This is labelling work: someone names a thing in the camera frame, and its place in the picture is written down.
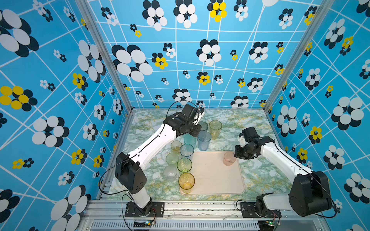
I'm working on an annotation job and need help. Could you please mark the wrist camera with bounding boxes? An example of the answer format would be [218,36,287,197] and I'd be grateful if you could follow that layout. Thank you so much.
[194,106,205,125]
[239,136,246,147]

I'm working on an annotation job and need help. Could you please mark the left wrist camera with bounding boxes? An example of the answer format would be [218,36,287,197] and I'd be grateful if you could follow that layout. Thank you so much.
[194,106,205,125]

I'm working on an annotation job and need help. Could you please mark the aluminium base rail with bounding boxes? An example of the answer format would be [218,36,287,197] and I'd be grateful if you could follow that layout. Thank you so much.
[78,200,330,231]

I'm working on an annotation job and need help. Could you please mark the teal dimpled tall cup front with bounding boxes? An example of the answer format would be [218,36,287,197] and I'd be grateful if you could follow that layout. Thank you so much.
[184,134,197,148]

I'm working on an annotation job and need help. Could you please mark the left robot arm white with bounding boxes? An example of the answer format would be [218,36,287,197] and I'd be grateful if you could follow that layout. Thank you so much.
[115,104,205,214]

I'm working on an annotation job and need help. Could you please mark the grey tall glass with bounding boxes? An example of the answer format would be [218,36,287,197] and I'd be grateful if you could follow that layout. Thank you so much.
[198,121,208,131]

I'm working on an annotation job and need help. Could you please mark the blue tall dimpled cup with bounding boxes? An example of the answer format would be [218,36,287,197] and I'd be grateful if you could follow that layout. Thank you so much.
[198,131,212,151]

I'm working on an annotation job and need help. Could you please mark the aluminium corner post right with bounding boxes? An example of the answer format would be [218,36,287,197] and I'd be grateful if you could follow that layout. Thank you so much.
[264,0,335,112]

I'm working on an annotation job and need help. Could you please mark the short yellow cup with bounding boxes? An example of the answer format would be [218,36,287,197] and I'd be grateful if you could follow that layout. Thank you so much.
[170,140,182,153]

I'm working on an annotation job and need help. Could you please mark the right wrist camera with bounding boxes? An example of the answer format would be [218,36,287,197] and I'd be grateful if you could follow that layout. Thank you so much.
[239,136,246,147]

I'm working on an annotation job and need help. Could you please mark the yellow tall glass front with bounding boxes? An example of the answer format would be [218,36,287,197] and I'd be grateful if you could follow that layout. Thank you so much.
[178,172,195,193]

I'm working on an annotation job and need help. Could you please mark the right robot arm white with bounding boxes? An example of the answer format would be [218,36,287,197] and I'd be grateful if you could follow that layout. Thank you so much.
[234,127,333,217]

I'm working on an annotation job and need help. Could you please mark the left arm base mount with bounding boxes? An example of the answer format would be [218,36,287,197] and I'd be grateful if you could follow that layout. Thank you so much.
[124,201,165,218]

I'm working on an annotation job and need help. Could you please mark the green tall glass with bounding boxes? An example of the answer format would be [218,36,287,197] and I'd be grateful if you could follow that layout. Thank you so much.
[176,158,193,173]

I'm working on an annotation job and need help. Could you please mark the aluminium corner post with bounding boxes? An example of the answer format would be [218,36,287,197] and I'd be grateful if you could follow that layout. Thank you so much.
[264,0,335,112]
[76,0,133,114]

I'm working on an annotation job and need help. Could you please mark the short clear dimpled cup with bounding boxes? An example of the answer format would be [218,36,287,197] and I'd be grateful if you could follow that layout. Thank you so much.
[163,165,178,181]

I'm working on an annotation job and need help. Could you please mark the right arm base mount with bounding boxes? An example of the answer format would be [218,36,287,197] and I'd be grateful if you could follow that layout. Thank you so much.
[237,201,282,219]

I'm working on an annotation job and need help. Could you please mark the yellow tall glass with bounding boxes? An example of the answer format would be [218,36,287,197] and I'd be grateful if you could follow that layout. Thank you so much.
[209,120,223,140]
[178,172,195,193]

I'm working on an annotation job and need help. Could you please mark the short pink dimpled cup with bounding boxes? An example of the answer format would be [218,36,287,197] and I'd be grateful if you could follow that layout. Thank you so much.
[223,151,236,166]

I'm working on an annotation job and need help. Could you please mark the blue clear tall glass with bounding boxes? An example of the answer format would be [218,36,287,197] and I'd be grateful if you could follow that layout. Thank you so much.
[180,144,194,160]

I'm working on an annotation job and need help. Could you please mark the short green cup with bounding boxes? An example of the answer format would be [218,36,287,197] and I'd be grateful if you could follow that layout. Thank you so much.
[166,152,180,167]

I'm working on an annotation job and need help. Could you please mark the pink rectangular tray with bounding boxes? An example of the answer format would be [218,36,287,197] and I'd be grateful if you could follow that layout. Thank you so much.
[188,151,245,195]

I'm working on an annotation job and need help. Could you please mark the aluminium corner post left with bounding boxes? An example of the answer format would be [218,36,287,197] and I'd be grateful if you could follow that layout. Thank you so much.
[76,0,133,114]

